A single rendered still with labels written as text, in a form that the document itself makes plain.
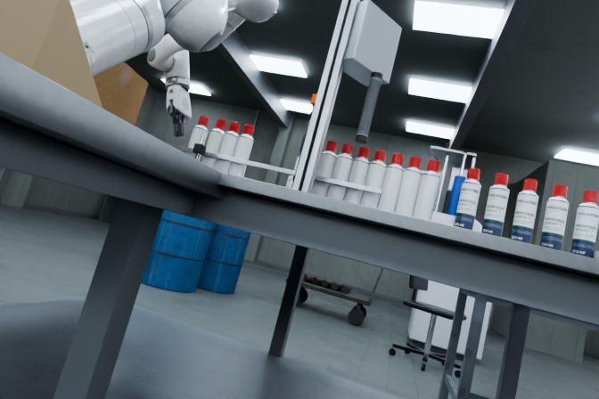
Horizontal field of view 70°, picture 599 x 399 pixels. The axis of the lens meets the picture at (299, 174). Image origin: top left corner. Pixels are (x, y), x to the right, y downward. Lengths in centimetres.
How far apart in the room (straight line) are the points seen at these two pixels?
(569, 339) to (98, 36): 906
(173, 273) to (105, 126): 396
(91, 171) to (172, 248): 384
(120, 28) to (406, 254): 59
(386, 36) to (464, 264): 86
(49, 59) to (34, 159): 19
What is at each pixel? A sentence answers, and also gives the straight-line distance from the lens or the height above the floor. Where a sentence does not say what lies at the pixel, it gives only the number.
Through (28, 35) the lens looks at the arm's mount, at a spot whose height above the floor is 92.
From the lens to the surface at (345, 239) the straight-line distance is 68.
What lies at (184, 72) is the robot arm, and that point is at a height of 122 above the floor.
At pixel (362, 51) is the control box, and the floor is 132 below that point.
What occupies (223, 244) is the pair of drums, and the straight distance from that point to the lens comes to 490.
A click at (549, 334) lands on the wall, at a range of 924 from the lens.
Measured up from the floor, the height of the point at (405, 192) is 97.
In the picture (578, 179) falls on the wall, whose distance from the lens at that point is 958.
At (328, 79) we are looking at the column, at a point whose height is 122.
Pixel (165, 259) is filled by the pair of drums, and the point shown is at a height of 28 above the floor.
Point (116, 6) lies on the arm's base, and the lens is 82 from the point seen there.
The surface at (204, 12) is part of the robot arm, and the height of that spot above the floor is 115.
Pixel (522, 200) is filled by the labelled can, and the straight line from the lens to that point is 132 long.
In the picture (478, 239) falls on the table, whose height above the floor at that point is 82.
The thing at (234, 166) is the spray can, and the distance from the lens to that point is 140.
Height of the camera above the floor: 75
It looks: 9 degrees up
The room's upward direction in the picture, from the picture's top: 15 degrees clockwise
